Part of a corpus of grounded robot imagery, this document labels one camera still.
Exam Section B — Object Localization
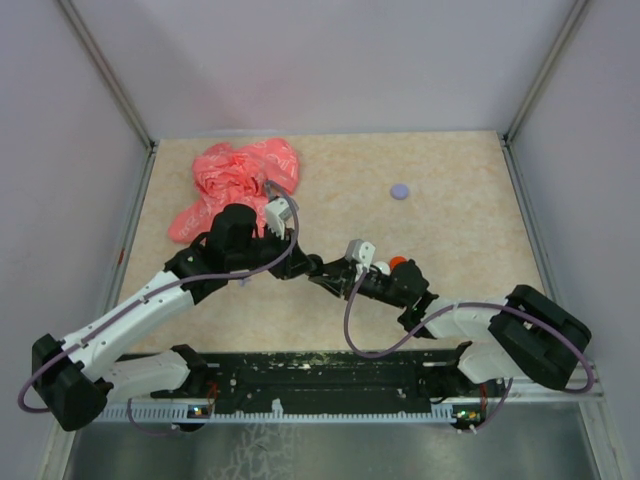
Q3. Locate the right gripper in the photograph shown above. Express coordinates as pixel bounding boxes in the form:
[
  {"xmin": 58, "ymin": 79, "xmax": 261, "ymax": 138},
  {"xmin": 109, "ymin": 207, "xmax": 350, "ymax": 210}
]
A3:
[{"xmin": 310, "ymin": 256, "xmax": 408, "ymax": 309}]

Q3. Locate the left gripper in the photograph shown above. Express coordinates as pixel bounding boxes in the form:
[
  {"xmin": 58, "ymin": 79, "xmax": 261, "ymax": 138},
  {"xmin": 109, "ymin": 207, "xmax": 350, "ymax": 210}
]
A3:
[{"xmin": 228, "ymin": 221, "xmax": 318, "ymax": 281}]

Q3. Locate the white round charging case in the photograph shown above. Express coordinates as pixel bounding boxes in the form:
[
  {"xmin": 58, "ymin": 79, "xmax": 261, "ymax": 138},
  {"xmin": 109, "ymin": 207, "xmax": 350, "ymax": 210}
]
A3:
[{"xmin": 374, "ymin": 261, "xmax": 391, "ymax": 275}]

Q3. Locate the orange charging case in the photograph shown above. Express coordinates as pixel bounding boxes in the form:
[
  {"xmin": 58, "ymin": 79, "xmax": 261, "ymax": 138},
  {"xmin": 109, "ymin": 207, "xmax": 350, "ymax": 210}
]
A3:
[{"xmin": 389, "ymin": 256, "xmax": 407, "ymax": 269}]

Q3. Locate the black round charging case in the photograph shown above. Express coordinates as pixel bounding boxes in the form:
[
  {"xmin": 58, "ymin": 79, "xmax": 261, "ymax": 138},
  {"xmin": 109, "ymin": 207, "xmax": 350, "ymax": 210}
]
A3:
[{"xmin": 307, "ymin": 254, "xmax": 324, "ymax": 272}]

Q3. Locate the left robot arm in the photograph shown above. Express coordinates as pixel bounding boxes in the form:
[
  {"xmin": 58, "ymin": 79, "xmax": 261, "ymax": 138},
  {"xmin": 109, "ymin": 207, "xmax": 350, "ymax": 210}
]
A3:
[{"xmin": 27, "ymin": 196, "xmax": 306, "ymax": 432}]

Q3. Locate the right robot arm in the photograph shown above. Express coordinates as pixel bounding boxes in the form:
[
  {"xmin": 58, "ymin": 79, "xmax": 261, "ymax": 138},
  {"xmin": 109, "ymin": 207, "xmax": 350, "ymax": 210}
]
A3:
[{"xmin": 308, "ymin": 255, "xmax": 595, "ymax": 396}]

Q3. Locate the purple round charging case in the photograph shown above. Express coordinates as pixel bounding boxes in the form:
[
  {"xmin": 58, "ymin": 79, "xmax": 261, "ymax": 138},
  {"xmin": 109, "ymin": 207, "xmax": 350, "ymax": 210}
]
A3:
[{"xmin": 390, "ymin": 183, "xmax": 410, "ymax": 200}]

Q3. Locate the crumpled pink cloth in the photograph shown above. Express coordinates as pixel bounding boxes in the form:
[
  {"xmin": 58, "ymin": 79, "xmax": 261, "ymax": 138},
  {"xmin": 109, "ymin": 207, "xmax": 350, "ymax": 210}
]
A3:
[{"xmin": 168, "ymin": 138, "xmax": 300, "ymax": 244}]

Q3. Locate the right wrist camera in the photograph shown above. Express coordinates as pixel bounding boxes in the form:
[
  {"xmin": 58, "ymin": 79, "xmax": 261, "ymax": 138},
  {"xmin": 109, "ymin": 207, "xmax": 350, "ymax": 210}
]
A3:
[{"xmin": 344, "ymin": 239, "xmax": 376, "ymax": 273}]

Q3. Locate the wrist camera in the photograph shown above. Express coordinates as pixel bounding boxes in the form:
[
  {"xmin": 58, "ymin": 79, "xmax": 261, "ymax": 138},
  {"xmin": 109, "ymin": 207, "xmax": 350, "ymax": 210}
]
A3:
[
  {"xmin": 344, "ymin": 239, "xmax": 376, "ymax": 273},
  {"xmin": 264, "ymin": 197, "xmax": 298, "ymax": 240}
]

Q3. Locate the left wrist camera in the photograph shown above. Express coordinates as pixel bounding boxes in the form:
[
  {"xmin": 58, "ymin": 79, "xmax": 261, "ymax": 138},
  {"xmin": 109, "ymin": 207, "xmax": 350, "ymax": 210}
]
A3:
[{"xmin": 264, "ymin": 197, "xmax": 298, "ymax": 240}]

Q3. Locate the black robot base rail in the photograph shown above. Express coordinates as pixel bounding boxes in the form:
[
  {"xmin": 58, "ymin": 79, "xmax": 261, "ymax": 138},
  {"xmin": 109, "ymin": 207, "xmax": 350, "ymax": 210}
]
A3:
[{"xmin": 152, "ymin": 347, "xmax": 504, "ymax": 415}]

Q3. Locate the white slotted cable duct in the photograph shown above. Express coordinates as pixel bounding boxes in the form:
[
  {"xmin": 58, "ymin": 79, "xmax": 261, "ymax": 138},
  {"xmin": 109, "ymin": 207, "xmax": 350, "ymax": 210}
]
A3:
[{"xmin": 99, "ymin": 399, "xmax": 481, "ymax": 426}]

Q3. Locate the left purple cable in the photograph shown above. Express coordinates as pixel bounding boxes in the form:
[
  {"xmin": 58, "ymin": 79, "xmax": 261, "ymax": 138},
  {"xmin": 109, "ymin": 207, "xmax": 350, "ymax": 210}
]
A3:
[{"xmin": 17, "ymin": 180, "xmax": 301, "ymax": 439}]

